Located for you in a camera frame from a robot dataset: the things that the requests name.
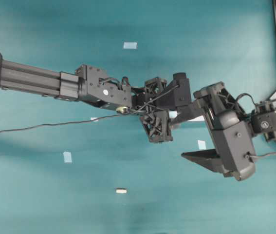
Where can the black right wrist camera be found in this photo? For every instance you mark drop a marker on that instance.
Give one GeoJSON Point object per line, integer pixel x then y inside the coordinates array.
{"type": "Point", "coordinates": [234, 146]}

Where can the blue tape marker left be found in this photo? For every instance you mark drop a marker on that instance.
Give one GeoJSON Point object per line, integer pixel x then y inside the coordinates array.
{"type": "Point", "coordinates": [67, 157]}

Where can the blue tape marker top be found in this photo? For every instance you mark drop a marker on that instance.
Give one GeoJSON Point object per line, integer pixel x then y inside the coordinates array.
{"type": "Point", "coordinates": [130, 45]}

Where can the blue tape marker right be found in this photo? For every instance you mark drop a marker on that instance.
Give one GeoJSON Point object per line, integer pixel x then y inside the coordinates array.
{"type": "Point", "coordinates": [201, 145]}

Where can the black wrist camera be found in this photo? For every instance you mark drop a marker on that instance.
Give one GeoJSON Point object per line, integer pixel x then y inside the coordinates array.
{"type": "Point", "coordinates": [234, 146]}
{"type": "Point", "coordinates": [179, 94]}

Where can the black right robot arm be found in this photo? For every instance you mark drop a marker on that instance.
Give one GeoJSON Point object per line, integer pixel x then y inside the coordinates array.
{"type": "Point", "coordinates": [262, 120]}

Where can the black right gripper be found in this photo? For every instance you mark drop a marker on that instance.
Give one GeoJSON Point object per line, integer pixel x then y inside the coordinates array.
{"type": "Point", "coordinates": [221, 111]}

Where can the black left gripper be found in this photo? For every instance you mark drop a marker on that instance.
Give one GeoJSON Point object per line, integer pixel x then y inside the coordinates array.
{"type": "Point", "coordinates": [155, 120]}

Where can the small wooden dowel rod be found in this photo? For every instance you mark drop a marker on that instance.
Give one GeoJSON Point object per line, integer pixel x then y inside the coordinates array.
{"type": "Point", "coordinates": [121, 190]}

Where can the white particleboard wooden board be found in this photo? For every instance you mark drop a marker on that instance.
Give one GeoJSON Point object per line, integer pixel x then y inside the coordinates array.
{"type": "Point", "coordinates": [196, 118]}

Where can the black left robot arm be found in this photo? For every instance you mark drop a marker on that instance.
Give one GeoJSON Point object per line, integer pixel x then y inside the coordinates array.
{"type": "Point", "coordinates": [88, 84]}

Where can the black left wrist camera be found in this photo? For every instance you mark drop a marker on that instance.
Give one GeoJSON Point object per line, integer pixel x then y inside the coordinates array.
{"type": "Point", "coordinates": [179, 94]}

